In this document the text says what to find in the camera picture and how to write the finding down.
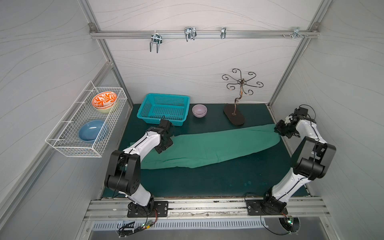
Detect green long pants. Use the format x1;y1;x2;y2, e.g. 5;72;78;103
141;124;281;170

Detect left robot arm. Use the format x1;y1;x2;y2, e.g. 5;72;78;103
104;119;173;213

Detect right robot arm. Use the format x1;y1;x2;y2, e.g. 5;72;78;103
261;104;337;215

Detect teal plastic basket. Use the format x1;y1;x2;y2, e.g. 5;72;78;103
137;94;190;127

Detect small pink bowl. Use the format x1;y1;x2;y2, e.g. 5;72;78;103
192;104;208;118

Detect dark metal jewelry stand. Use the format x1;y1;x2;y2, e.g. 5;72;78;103
222;68;264;126

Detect dark green table mat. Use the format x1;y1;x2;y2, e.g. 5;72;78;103
118;104;291;198

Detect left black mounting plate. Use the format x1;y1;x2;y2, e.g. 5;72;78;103
127;201;169;218

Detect black mounting plate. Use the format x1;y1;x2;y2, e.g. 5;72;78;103
246;200;288;216
127;201;169;218

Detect orange patterned bowl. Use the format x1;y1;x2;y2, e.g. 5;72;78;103
92;91;118;110

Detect blue bowl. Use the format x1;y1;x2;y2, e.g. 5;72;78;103
78;120;109;144

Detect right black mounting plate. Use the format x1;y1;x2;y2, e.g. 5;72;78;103
246;200;288;216

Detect white vent grille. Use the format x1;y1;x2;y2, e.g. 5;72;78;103
92;218;268;232

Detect metal hook right end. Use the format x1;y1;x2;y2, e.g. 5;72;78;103
282;28;309;39

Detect metal double hook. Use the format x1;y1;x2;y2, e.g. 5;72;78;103
150;33;163;53

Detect metal loop hook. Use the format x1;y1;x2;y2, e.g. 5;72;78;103
184;27;197;42

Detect small metal hook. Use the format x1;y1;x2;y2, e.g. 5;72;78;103
221;27;227;40

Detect white wire wall basket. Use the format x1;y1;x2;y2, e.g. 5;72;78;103
45;82;127;158

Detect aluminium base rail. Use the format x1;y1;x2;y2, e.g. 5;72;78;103
84;197;331;221

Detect aluminium top rail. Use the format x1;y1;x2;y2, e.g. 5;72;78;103
90;29;321;40

